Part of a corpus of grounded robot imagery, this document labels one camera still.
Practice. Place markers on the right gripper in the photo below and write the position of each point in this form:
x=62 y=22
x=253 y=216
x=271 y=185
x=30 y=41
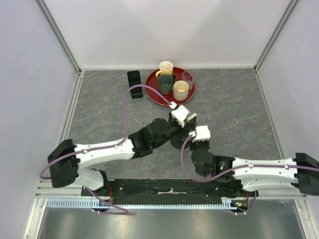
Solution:
x=191 y=144

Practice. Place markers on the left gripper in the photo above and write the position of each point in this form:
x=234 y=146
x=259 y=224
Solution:
x=182 y=130

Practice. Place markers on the black round suction base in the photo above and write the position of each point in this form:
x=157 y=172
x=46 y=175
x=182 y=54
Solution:
x=177 y=142

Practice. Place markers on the pink case smartphone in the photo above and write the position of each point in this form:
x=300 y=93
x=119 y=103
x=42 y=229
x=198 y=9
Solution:
x=191 y=122

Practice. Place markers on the white case smartphone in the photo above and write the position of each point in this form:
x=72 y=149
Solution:
x=134 y=78

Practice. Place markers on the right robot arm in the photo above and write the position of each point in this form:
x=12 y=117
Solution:
x=301 y=172

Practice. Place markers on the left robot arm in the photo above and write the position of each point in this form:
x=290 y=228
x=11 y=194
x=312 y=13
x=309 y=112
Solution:
x=69 y=163

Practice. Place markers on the cream faceted cup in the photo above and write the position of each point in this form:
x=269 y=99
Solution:
x=180 y=90

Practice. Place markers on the dark green mug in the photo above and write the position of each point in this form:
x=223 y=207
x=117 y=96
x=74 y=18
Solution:
x=165 y=83

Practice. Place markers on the clear drinking glass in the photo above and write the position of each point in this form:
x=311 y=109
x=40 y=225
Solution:
x=187 y=77

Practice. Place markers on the yellow mug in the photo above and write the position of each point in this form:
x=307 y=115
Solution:
x=165 y=67

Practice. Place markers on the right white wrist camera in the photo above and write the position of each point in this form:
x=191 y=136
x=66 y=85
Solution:
x=201 y=133

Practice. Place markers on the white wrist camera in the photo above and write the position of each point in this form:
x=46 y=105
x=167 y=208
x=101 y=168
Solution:
x=179 y=113
x=201 y=133

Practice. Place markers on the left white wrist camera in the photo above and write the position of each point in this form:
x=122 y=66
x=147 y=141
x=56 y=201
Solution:
x=179 y=113

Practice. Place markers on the grey slotted cable duct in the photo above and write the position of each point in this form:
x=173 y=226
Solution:
x=96 y=204

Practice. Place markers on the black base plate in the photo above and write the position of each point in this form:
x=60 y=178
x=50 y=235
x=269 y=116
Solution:
x=171 y=192

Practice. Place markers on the right aluminium frame post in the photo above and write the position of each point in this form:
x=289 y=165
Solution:
x=276 y=33

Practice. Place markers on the aluminium frame post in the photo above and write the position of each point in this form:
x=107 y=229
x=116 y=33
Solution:
x=276 y=33
x=58 y=34

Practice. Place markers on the left aluminium frame post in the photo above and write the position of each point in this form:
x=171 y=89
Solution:
x=58 y=34

